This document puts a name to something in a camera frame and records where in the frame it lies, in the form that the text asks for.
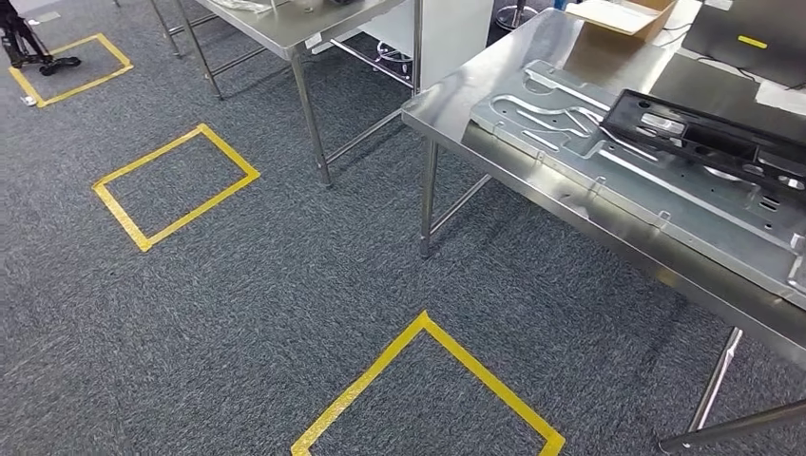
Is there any grey stamped metal panel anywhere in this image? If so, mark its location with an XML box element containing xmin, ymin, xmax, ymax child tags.
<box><xmin>469</xmin><ymin>59</ymin><xmax>806</xmax><ymax>311</ymax></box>

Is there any stainless steel workbench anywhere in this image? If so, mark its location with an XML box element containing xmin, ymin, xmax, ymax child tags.
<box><xmin>400</xmin><ymin>7</ymin><xmax>806</xmax><ymax>456</ymax></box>

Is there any black plastic frame part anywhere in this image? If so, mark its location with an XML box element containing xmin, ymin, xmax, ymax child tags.
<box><xmin>599</xmin><ymin>88</ymin><xmax>806</xmax><ymax>204</ymax></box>

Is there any grey box with yellow label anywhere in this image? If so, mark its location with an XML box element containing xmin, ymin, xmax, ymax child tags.
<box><xmin>681</xmin><ymin>0</ymin><xmax>806</xmax><ymax>90</ymax></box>

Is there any clear plastic bag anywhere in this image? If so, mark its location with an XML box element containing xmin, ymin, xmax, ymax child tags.
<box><xmin>212</xmin><ymin>0</ymin><xmax>277</xmax><ymax>16</ymax></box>

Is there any white paper sheet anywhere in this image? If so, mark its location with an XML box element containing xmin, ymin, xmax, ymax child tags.
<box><xmin>753</xmin><ymin>80</ymin><xmax>806</xmax><ymax>119</ymax></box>

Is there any white panel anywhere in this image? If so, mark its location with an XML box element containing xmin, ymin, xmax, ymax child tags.
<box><xmin>357</xmin><ymin>0</ymin><xmax>497</xmax><ymax>93</ymax></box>

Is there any stainless steel side table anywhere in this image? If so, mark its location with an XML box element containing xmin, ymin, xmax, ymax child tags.
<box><xmin>145</xmin><ymin>0</ymin><xmax>430</xmax><ymax>190</ymax></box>

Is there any open cardboard box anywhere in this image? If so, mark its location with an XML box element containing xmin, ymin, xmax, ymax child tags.
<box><xmin>564</xmin><ymin>0</ymin><xmax>680</xmax><ymax>44</ymax></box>

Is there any black wheeled stand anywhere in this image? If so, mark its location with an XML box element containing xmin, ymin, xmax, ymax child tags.
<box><xmin>0</xmin><ymin>0</ymin><xmax>83</xmax><ymax>78</ymax></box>

